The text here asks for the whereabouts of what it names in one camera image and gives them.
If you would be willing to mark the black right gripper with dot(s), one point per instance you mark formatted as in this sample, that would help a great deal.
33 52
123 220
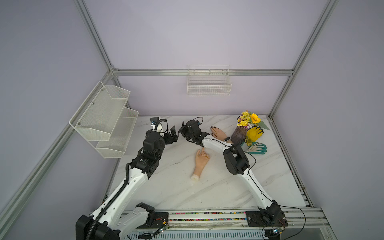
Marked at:
182 130

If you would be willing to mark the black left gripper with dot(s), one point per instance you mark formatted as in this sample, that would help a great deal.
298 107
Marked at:
173 138

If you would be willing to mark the mannequin hand with white band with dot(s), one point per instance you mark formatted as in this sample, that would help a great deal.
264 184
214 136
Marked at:
219 134

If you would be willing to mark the mannequin hand with black watch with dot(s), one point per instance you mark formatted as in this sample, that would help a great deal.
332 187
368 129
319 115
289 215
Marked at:
201 160

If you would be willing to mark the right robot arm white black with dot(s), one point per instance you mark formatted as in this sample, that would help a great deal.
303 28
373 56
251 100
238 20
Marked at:
237 164

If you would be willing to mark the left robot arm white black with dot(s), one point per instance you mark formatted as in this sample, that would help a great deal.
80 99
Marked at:
107 222

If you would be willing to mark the yellow artificial flower bouquet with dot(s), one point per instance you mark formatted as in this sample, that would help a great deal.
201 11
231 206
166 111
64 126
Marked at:
248 120

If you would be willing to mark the yellow work glove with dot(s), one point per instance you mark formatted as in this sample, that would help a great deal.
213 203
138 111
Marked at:
253 135

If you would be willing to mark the white two-tier mesh shelf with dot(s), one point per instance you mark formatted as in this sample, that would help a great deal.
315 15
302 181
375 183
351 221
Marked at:
105 121

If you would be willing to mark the green grey work glove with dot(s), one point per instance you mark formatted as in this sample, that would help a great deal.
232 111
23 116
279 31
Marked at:
255 148

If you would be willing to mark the white wire wall basket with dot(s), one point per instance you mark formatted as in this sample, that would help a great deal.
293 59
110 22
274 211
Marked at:
208 81

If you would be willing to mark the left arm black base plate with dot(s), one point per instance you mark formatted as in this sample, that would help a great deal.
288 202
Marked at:
156 220

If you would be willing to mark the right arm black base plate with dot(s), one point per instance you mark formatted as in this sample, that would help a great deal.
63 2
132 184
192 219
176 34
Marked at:
258 219

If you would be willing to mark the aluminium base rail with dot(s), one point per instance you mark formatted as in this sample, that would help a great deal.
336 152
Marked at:
296 218

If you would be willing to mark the aluminium frame profiles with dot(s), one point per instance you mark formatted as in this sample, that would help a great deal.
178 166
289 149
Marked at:
21 198

